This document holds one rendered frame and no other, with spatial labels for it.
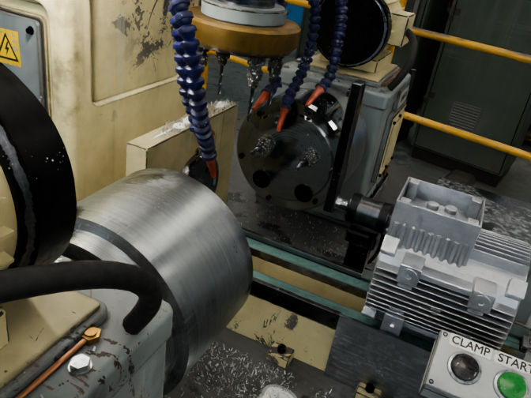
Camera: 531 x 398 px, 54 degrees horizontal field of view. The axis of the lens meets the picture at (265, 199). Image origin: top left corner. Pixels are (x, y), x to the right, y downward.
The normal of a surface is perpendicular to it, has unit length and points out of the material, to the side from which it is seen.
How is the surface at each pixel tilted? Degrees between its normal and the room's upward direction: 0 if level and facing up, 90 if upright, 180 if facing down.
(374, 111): 90
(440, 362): 33
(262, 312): 90
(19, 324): 0
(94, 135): 90
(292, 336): 90
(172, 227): 28
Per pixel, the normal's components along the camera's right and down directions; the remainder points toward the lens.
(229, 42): -0.14, 0.45
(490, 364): -0.11, -0.53
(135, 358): 0.90, 0.31
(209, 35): -0.44, 0.36
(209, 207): 0.59, -0.58
